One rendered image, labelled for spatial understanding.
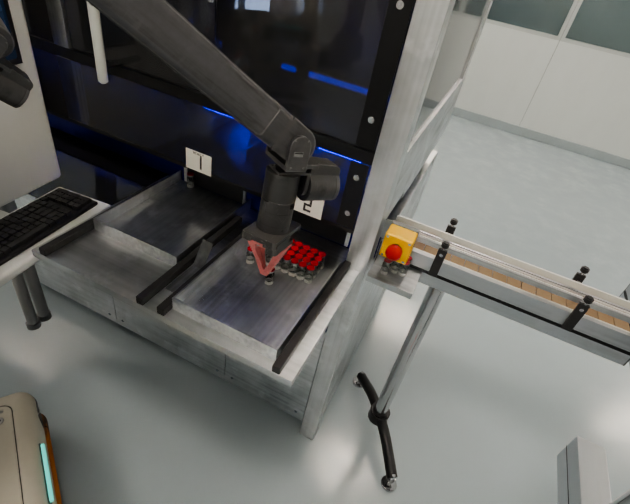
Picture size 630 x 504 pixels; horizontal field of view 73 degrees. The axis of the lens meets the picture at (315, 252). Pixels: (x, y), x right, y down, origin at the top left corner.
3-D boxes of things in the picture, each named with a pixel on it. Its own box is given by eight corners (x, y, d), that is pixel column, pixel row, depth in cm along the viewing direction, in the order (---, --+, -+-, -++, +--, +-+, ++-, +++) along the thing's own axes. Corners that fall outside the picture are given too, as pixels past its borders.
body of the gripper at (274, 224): (299, 232, 78) (308, 196, 74) (273, 254, 69) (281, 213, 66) (269, 220, 80) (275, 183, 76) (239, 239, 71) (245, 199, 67)
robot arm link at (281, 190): (261, 157, 69) (276, 170, 65) (299, 158, 72) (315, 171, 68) (255, 196, 72) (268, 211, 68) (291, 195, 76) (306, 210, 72)
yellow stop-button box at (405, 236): (386, 241, 114) (393, 219, 109) (411, 251, 112) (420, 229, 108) (377, 255, 108) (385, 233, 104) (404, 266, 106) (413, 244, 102)
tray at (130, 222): (180, 179, 136) (180, 170, 134) (250, 208, 130) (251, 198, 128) (94, 229, 110) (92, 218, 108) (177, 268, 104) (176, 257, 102)
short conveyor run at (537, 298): (371, 266, 123) (386, 221, 114) (387, 240, 135) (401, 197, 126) (624, 370, 107) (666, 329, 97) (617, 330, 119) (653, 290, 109)
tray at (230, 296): (254, 235, 119) (255, 225, 117) (338, 272, 113) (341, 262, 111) (172, 309, 94) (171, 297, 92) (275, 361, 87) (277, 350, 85)
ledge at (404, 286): (380, 253, 126) (381, 248, 125) (422, 270, 123) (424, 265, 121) (364, 280, 115) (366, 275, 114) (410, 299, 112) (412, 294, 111)
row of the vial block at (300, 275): (253, 253, 113) (254, 239, 110) (313, 280, 108) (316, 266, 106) (248, 257, 111) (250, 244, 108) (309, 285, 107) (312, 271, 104)
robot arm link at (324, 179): (269, 118, 68) (292, 135, 62) (329, 124, 74) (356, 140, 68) (257, 187, 74) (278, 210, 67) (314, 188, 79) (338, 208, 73)
